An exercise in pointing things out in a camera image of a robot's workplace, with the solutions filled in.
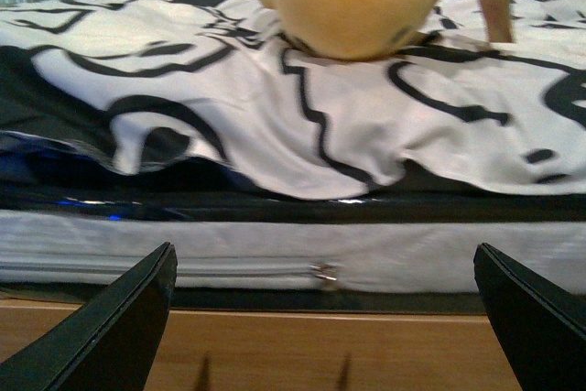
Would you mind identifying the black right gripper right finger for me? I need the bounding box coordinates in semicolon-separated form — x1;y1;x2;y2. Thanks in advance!
473;243;585;390

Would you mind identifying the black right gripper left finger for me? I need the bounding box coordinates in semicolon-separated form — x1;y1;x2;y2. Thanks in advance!
1;243;177;390

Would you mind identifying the white mattress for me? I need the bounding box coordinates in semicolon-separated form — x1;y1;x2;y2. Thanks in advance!
1;210;585;294

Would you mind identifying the black and white bedsheet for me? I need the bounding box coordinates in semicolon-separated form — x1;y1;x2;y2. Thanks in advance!
1;0;585;200

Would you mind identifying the wooden bed frame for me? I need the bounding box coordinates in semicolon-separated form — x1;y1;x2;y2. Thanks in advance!
0;299;523;391

